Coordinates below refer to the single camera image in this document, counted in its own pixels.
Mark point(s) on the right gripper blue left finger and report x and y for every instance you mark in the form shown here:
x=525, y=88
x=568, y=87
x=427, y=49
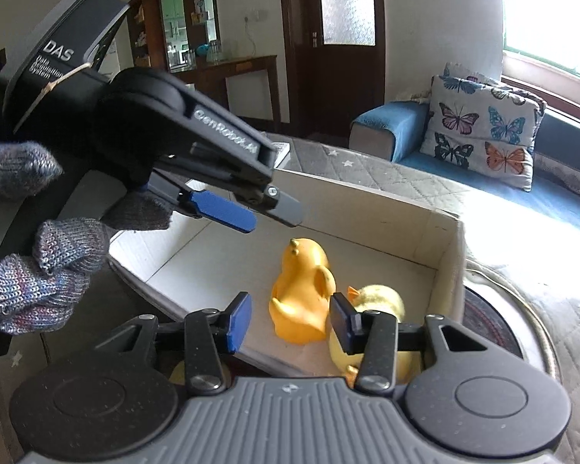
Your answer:
x=208, y=334

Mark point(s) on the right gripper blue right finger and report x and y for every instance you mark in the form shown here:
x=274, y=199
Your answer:
x=374, y=335

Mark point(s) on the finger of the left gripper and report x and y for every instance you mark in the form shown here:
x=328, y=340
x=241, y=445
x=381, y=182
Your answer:
x=201, y=204
x=272, y=202

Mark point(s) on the yellow plush duck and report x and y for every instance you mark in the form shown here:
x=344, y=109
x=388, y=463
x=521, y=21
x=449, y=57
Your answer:
x=411, y=338

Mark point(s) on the orange rubber duck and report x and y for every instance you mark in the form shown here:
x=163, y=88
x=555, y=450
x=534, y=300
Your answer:
x=300, y=297

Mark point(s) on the red yellow round toy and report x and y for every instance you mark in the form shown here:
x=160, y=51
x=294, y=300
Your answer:
x=178, y=374

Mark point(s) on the left hand grey knit glove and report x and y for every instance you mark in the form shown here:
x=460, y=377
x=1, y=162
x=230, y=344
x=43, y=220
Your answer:
x=39, y=293

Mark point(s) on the white cardboard box black outside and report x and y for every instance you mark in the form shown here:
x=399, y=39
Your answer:
x=351, y=235

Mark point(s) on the round black induction cooktop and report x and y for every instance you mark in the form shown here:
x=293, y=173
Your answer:
x=498, y=311

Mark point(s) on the dark wooden console table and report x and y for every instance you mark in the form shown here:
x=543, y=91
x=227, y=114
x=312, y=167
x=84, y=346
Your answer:
x=248, y=87

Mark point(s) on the dark wooden shelf cabinet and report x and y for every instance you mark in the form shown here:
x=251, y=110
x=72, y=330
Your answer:
x=172, y=34

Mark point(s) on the dark wooden door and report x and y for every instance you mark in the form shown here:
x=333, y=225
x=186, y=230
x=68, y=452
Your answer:
x=334, y=53

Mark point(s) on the grey quilted star cover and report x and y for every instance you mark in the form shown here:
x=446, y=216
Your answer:
x=539, y=255

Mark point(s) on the butterfly print pillow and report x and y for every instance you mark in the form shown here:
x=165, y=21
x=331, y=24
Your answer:
x=487, y=129

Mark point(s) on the blue sofa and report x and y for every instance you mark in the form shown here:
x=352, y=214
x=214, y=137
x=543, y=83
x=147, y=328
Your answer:
x=397, y=132

